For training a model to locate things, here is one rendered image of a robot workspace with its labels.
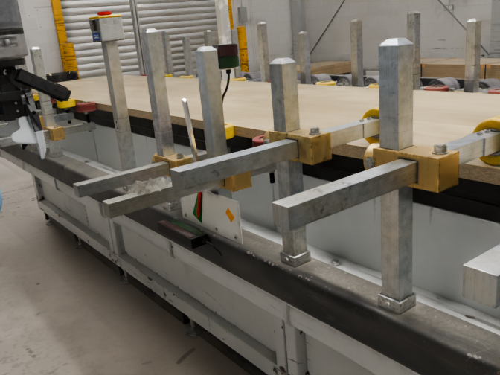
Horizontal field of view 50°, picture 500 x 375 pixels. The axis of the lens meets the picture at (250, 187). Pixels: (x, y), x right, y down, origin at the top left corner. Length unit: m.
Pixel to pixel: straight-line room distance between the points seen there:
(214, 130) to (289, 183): 0.26
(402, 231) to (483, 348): 0.20
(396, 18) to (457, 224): 8.97
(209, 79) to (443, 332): 0.68
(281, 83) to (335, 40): 9.98
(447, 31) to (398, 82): 8.59
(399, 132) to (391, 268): 0.22
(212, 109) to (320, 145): 0.33
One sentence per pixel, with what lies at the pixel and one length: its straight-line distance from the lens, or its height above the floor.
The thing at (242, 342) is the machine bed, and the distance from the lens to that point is 1.83.
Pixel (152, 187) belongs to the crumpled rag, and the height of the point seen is 0.87.
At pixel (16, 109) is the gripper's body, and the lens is 1.18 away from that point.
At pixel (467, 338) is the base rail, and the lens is 0.87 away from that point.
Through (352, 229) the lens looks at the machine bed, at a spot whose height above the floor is 0.70.
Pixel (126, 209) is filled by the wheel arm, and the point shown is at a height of 0.84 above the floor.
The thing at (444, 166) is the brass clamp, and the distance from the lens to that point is 0.78.
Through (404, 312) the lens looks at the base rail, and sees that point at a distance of 0.91.
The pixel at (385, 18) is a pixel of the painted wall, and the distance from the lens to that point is 10.10.
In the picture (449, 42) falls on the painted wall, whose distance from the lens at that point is 9.35.
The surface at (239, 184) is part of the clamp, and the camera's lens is 1.15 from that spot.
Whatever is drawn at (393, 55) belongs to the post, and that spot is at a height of 1.11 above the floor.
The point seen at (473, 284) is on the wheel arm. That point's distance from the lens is 0.48.
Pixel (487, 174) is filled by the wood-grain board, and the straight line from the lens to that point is 0.98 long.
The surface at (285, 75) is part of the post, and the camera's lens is 0.97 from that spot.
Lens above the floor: 1.17
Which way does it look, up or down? 17 degrees down
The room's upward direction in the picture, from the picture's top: 5 degrees counter-clockwise
